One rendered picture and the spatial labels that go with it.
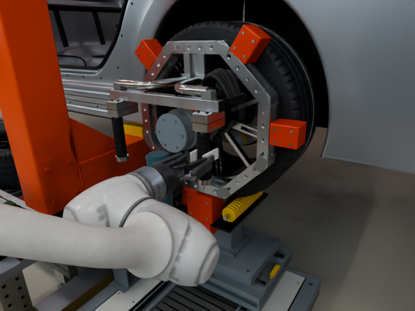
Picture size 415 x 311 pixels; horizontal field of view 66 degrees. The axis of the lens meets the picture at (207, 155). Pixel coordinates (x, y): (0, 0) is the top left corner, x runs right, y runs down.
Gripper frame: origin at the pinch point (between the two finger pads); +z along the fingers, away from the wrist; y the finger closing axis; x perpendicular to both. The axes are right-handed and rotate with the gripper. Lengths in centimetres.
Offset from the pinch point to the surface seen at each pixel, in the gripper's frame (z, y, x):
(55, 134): -7, -60, -1
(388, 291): 74, 50, -83
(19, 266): -32, -53, -39
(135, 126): 36, -65, -10
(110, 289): 0, -54, -75
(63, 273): -9, -75, -70
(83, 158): 3, -61, -14
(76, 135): 2, -61, -4
